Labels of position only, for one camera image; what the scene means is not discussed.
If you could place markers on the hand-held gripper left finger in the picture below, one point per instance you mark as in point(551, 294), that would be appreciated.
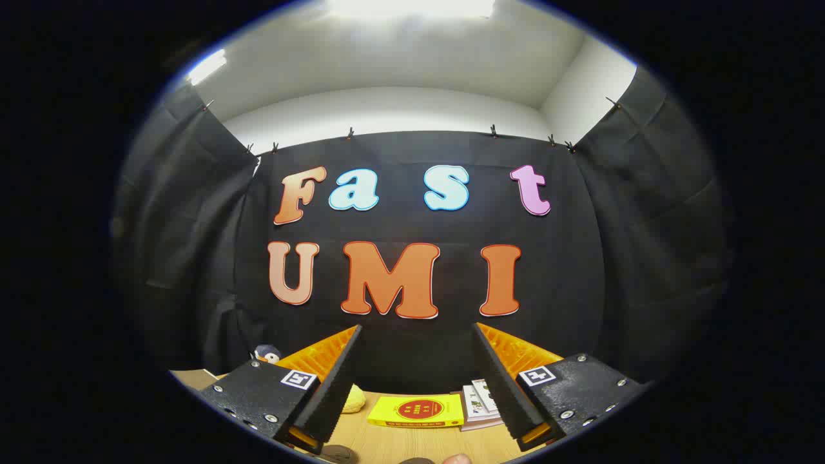
point(335, 393)

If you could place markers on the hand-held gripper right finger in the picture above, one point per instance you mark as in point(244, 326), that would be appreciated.
point(506, 393)

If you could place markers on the brown fuzzy shoe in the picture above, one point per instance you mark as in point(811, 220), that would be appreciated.
point(335, 455)
point(417, 461)

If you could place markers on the yellow bun plush toy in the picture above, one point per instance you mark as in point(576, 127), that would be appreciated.
point(356, 401)

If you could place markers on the penguin plush toy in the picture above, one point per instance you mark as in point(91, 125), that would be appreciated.
point(267, 354)

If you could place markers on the yellow book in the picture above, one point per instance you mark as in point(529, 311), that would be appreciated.
point(412, 412)

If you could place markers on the ceiling light panel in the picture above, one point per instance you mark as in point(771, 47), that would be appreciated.
point(206, 66)
point(412, 8)

